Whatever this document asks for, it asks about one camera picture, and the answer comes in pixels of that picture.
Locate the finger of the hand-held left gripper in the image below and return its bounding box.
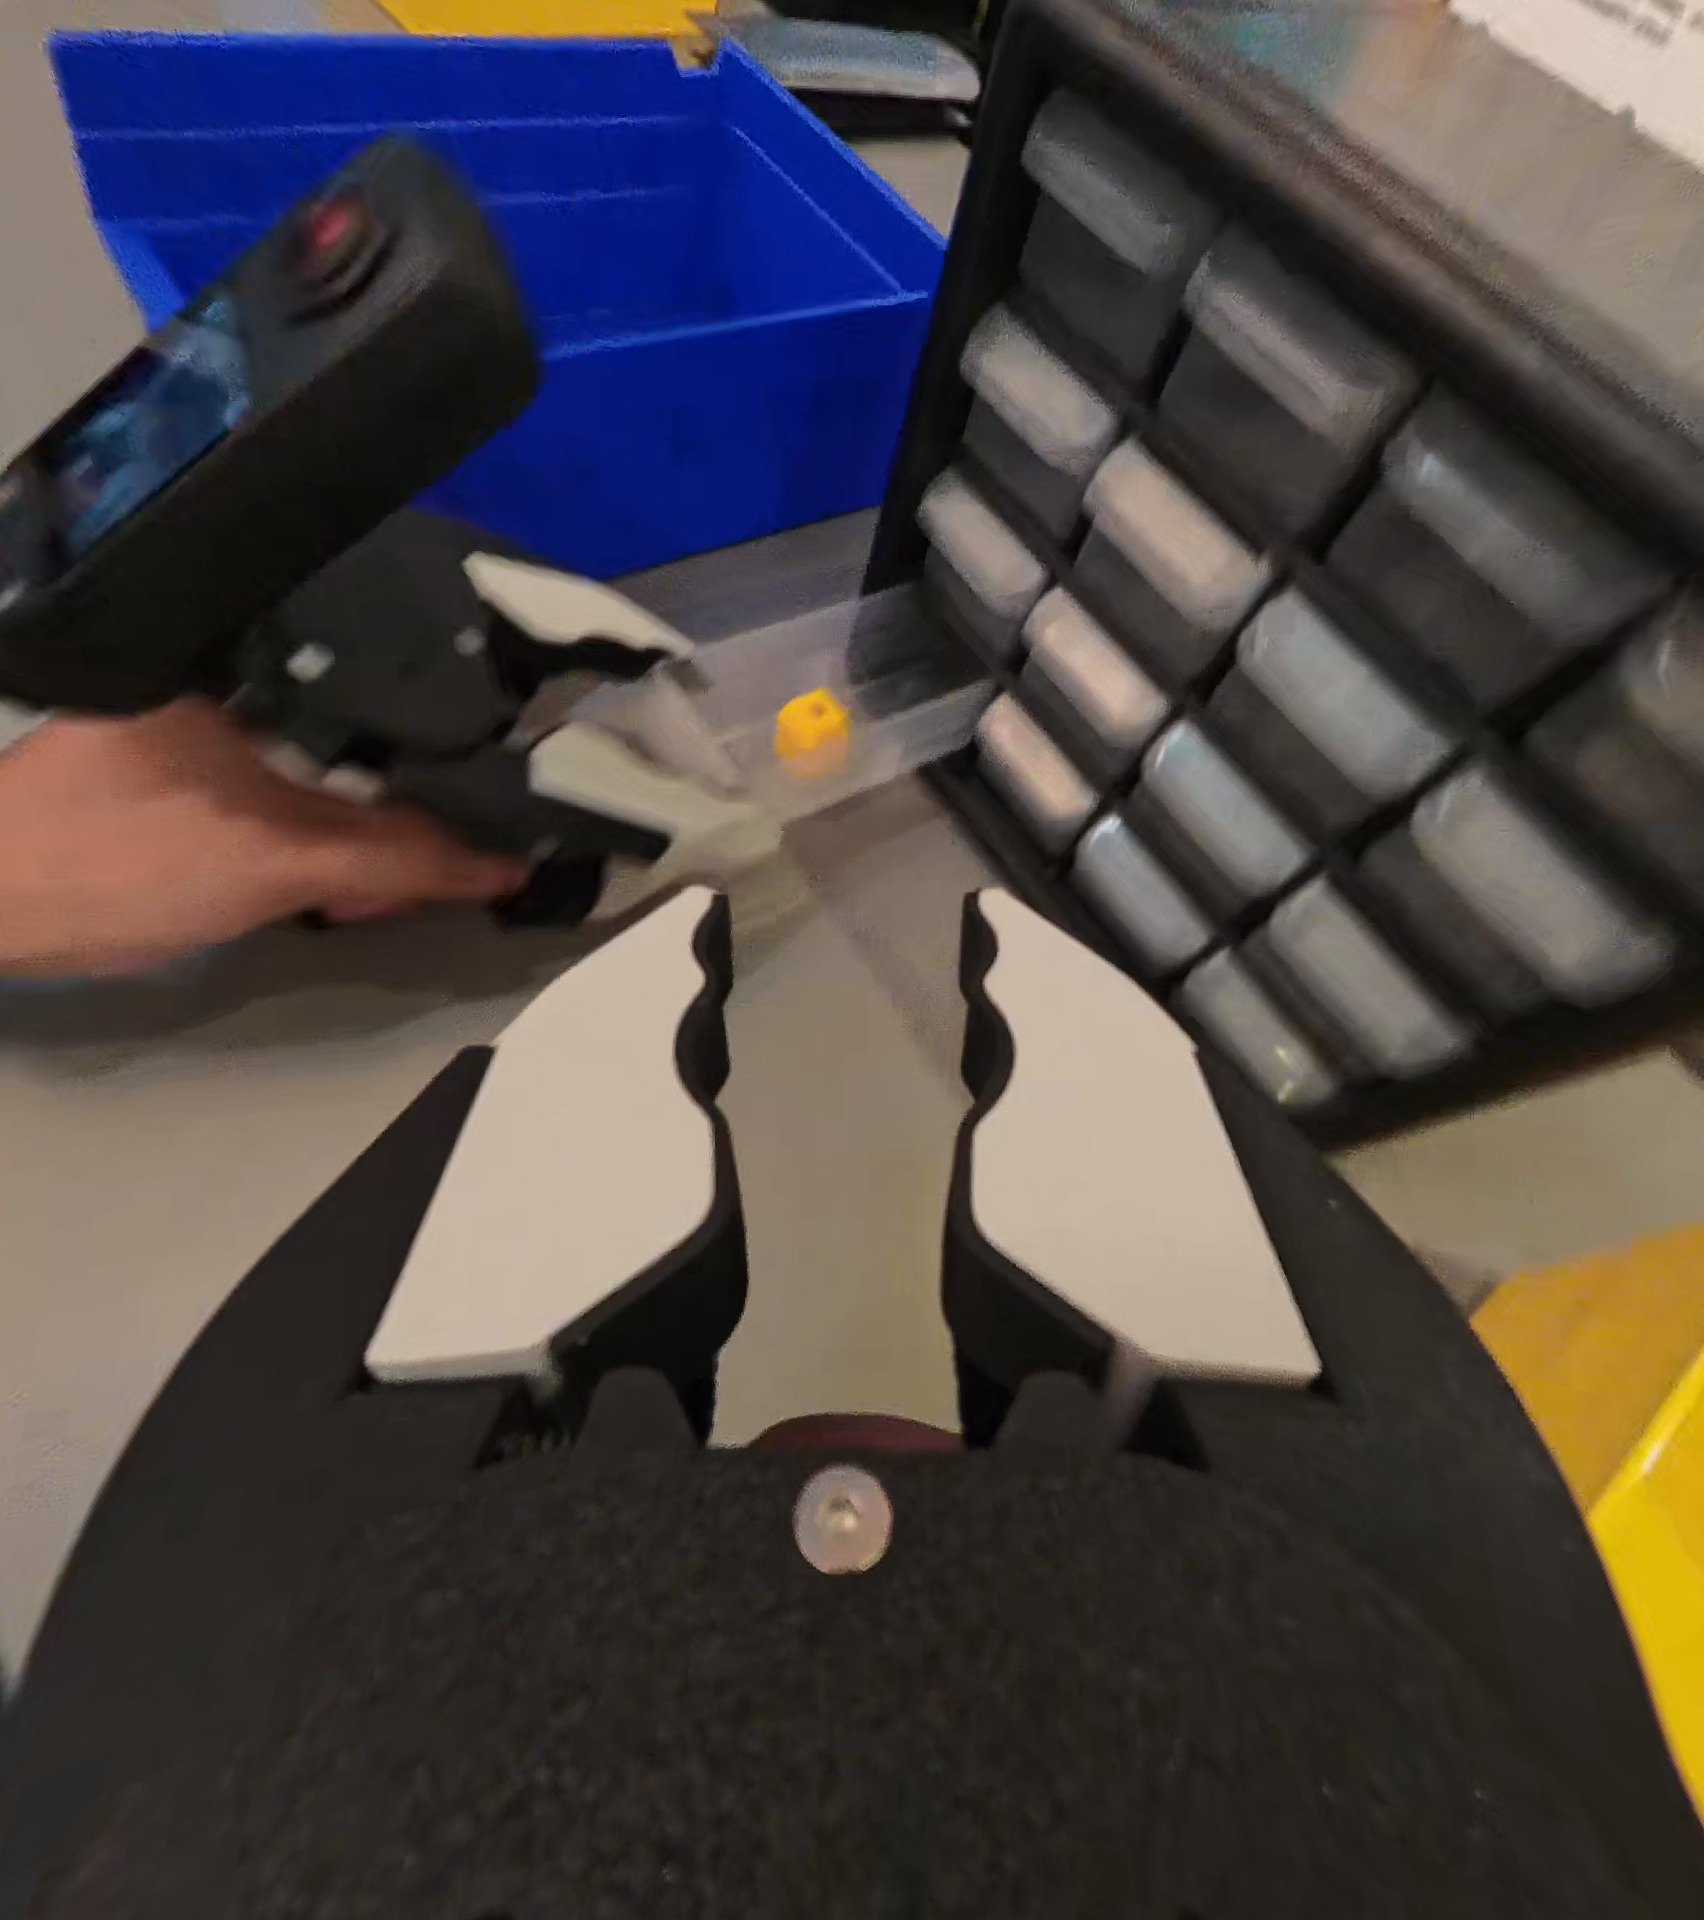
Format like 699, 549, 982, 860
526, 718, 789, 884
460, 553, 711, 700

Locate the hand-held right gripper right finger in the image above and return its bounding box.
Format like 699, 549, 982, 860
938, 888, 1321, 1450

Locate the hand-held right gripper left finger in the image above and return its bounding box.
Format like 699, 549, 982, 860
365, 888, 752, 1445

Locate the small yellow cube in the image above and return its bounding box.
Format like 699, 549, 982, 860
774, 685, 855, 781

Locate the blue plastic bin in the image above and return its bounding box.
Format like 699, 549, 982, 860
49, 31, 947, 583

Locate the clear plastic drawer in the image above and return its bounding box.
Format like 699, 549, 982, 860
596, 583, 1001, 843

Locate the black drawer cabinet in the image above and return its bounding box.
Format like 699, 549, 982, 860
864, 0, 1704, 1149

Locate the array of clear drawers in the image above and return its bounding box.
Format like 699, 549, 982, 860
920, 89, 1704, 1113

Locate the person's left hand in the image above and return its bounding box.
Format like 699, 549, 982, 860
28, 698, 532, 981

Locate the white framed sign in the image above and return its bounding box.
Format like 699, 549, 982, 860
1448, 0, 1704, 204

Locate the grey table cable hatch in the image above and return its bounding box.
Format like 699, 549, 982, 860
716, 14, 980, 102

